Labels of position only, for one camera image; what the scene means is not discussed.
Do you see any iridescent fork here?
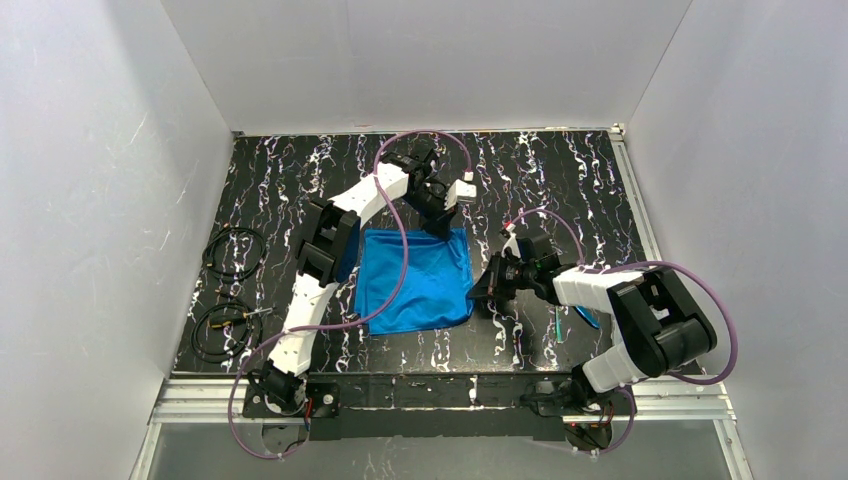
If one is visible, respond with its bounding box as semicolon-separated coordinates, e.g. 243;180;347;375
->
554;306;564;344

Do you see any black coiled cable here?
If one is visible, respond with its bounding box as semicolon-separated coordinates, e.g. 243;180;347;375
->
190;301;274;364
201;226;270;286

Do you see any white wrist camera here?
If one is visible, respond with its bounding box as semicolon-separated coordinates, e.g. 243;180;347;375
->
501;223;522;259
444;179;477;210

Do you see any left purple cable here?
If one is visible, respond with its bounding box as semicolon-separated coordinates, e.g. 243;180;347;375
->
226;129;476;463

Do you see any black coiled cable upper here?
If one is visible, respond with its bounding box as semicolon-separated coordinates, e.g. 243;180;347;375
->
201;226;270;286

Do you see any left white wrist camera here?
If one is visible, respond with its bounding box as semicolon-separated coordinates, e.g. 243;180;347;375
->
444;179;477;210

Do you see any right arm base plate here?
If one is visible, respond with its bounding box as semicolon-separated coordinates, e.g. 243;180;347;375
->
517;380;637;457

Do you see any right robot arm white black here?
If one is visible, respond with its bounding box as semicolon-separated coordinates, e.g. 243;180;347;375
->
467;233;717;406

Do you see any black coiled cable lower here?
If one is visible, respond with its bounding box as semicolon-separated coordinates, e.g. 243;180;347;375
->
190;301;274;364

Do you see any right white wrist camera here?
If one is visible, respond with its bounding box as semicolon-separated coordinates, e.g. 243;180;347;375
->
501;223;522;259

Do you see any aluminium frame rail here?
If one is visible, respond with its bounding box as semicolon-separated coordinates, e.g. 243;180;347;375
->
132;373;752;479

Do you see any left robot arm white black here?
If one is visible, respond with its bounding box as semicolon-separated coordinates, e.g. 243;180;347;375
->
245;150;476;415

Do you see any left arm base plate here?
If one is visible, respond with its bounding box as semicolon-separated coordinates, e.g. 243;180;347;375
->
241;371;341;420

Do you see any blue cloth napkin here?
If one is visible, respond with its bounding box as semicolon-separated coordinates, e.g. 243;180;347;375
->
354;228;473;336

